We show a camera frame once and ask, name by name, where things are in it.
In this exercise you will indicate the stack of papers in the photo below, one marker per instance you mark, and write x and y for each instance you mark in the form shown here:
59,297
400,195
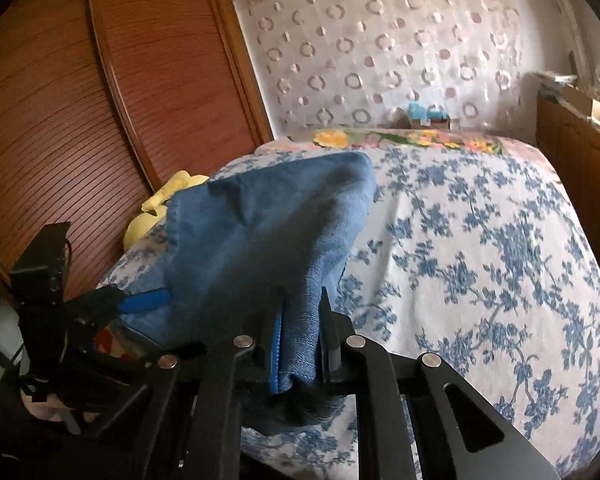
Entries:
555,84

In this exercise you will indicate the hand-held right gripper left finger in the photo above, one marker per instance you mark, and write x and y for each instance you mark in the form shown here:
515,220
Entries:
276,360

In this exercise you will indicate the yellow plush toy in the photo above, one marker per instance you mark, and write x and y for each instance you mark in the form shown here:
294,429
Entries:
145,225

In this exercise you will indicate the blue denim pants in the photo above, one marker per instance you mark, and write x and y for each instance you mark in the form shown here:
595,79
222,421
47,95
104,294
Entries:
260,230

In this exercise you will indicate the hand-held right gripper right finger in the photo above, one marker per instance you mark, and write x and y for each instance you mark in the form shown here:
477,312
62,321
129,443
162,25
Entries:
330,355

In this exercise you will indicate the colourful floral pillow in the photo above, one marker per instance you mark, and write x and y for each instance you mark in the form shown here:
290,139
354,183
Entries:
380,137

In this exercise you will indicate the small cardboard box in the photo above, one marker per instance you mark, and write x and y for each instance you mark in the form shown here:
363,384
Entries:
430,122

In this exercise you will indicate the wooden cabinet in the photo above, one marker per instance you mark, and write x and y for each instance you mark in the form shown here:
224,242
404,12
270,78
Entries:
580,170

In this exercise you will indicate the blue floral bed sheet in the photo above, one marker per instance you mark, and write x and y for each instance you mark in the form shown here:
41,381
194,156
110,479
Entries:
480,260

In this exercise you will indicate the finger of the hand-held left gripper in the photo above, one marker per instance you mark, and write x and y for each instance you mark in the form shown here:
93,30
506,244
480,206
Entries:
145,301

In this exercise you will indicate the circle-patterned sheer curtain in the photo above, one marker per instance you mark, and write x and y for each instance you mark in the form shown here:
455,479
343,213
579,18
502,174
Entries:
380,35

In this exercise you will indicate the wooden slatted wardrobe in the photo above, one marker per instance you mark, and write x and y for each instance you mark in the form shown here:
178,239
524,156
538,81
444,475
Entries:
130,85

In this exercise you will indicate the open cardboard box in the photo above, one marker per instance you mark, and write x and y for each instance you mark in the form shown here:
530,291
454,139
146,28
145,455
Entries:
585,102

